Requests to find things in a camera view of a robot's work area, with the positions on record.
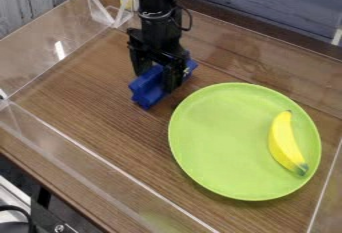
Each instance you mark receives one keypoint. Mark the green round plate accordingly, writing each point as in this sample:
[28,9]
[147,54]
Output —
[218,133]

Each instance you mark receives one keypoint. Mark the yellow toy banana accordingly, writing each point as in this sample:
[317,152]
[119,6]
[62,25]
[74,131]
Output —
[283,146]

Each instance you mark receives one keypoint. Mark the clear acrylic enclosure wall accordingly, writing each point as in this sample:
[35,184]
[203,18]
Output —
[74,132]

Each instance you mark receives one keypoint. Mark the clear acrylic corner bracket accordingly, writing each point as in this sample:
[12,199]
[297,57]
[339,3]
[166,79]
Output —
[108,15]

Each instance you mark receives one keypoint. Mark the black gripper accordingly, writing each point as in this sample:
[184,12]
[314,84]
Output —
[155,43]

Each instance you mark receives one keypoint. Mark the blue cross-shaped block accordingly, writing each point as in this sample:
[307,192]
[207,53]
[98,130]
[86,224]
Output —
[148,86]

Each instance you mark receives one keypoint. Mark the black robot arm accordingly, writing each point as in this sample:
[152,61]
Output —
[160,6]

